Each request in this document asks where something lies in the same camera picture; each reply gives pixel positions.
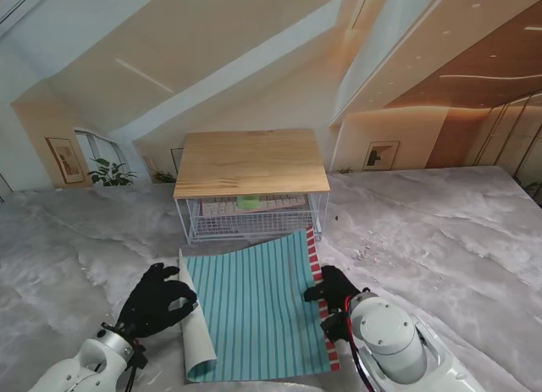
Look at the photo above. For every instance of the small green plant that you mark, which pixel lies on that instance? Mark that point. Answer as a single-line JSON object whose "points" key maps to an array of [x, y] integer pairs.
{"points": [[163, 176]]}

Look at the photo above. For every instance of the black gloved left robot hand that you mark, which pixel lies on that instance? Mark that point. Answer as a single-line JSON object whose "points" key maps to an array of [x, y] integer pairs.
{"points": [[152, 303]]}

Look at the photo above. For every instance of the teal striped mouse pad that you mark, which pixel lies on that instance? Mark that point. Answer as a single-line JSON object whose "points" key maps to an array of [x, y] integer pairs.
{"points": [[254, 307]]}

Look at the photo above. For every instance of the pink keyboard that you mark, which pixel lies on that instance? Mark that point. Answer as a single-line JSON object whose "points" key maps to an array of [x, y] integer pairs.
{"points": [[220, 208]]}

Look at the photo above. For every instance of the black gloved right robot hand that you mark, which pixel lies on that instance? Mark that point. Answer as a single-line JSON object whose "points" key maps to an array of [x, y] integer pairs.
{"points": [[336, 288]]}

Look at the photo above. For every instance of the large green leafy plant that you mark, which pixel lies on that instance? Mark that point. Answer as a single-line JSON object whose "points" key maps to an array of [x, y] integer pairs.
{"points": [[112, 174]]}

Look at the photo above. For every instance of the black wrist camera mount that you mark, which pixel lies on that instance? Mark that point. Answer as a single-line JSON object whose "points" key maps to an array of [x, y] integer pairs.
{"points": [[139, 358], [335, 328]]}

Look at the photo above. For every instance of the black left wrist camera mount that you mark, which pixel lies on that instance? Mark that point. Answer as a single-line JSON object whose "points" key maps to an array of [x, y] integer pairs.
{"points": [[139, 358]]}

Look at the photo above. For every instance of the small framed wall picture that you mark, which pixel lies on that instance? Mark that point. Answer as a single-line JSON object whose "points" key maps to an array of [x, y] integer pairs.
{"points": [[381, 155]]}

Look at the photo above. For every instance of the green computer mouse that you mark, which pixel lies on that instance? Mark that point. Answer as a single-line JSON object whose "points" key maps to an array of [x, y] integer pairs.
{"points": [[248, 202]]}

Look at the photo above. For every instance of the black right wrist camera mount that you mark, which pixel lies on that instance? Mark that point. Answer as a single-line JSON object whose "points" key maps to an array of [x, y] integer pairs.
{"points": [[335, 328]]}

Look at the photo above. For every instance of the tall framed wall picture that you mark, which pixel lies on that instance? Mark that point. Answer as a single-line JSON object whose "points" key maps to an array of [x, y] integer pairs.
{"points": [[65, 159]]}

